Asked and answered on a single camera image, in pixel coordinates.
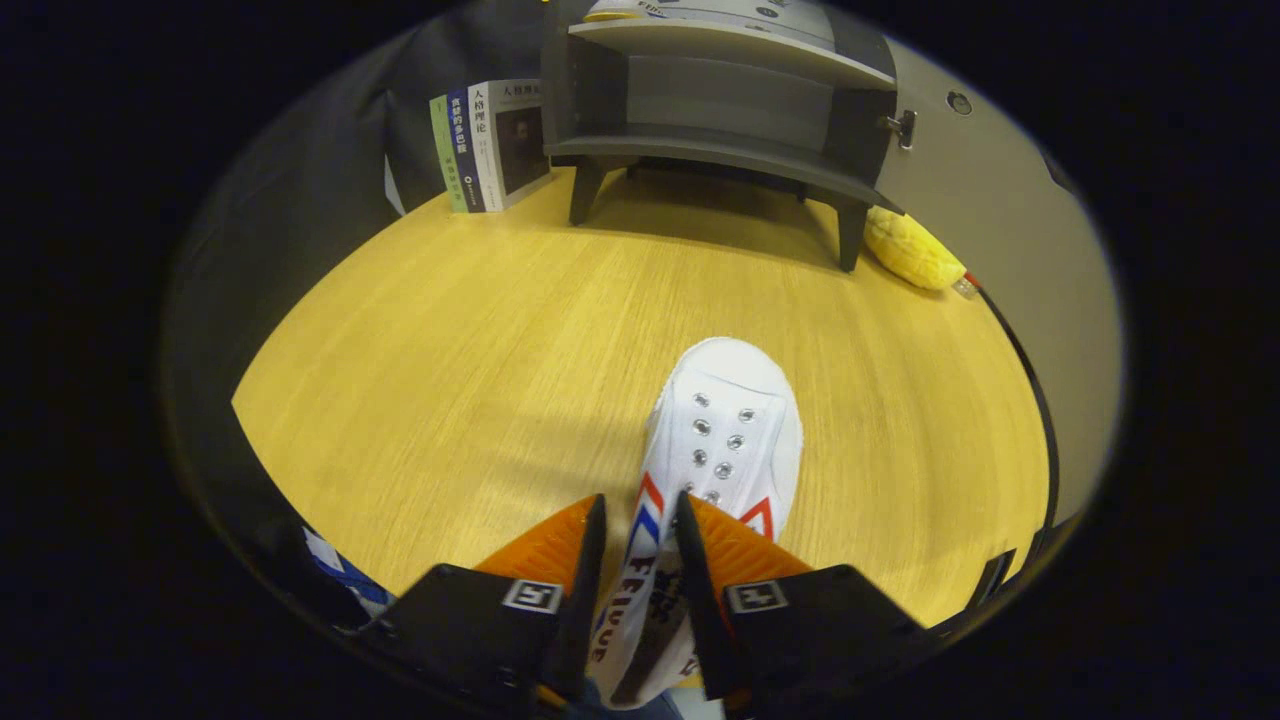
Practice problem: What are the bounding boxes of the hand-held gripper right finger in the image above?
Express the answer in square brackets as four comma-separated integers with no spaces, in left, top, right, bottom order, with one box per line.
[672,490,936,706]

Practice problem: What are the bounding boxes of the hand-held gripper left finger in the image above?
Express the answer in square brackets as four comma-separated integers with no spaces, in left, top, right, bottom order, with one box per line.
[350,493,608,713]

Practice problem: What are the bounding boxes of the blue white patterned cloth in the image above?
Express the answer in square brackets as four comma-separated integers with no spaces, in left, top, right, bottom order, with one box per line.
[300,525,396,619]

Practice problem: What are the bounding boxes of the yellow plush toy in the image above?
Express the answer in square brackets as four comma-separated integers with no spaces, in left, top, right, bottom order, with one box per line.
[863,205,969,291]

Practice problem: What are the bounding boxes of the dark blue book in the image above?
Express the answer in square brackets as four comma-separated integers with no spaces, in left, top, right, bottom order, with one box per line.
[447,87,489,213]

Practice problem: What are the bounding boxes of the black backdrop cloth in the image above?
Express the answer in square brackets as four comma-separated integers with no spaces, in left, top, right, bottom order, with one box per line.
[160,0,549,621]

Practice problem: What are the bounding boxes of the white book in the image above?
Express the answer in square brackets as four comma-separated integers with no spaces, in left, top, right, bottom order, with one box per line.
[468,78,553,212]

